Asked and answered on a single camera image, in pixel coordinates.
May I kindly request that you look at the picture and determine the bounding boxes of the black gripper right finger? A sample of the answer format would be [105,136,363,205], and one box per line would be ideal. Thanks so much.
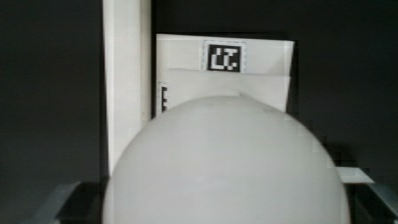
[338,167,398,224]

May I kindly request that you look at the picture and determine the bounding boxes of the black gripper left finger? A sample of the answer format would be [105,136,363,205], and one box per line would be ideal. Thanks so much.
[20,182,105,224]

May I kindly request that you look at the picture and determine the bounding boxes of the white lamp bulb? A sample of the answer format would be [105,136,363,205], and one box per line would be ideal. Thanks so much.
[103,96,350,224]

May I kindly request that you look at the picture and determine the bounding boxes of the white lamp base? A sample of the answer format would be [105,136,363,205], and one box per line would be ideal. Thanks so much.
[157,34,295,113]

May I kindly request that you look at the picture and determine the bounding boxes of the white right wall bar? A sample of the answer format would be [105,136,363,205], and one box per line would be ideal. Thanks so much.
[103,0,153,171]

